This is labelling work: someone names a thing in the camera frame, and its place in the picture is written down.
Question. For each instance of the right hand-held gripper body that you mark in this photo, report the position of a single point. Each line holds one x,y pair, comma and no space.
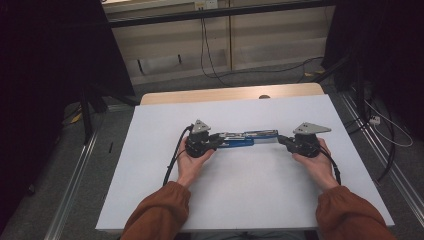
306,145

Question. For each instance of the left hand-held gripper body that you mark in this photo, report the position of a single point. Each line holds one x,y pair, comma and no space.
198,145

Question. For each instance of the blue stapler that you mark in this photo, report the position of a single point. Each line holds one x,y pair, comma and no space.
238,143

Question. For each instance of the person's left hand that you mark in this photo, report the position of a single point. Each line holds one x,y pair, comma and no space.
190,168

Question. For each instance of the person's right hand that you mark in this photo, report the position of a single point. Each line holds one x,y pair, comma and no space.
318,170

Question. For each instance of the round table grommet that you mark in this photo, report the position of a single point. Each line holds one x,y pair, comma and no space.
264,97

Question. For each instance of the wooden table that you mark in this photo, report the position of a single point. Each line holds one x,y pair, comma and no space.
200,95

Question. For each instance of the white table sheet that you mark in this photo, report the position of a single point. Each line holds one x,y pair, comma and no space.
233,193

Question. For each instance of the white power plug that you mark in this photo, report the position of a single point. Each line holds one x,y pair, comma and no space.
375,120

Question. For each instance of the yellow floor tape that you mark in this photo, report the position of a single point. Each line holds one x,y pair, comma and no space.
76,118
316,72

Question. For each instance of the black metal stand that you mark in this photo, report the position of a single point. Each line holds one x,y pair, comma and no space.
87,116
358,83

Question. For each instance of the small black floor item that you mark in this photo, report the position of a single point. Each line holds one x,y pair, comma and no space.
110,147

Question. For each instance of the beige cabinet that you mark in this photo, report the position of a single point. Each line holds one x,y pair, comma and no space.
273,40

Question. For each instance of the black curtain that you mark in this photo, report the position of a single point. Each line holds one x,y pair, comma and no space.
40,83
383,50

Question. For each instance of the black horizontal bar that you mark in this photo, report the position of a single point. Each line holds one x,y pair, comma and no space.
166,18

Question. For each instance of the aluminium floor rail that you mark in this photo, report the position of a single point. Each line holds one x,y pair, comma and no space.
71,190
400,180

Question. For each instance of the white wall socket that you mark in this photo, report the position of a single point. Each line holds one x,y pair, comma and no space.
206,4

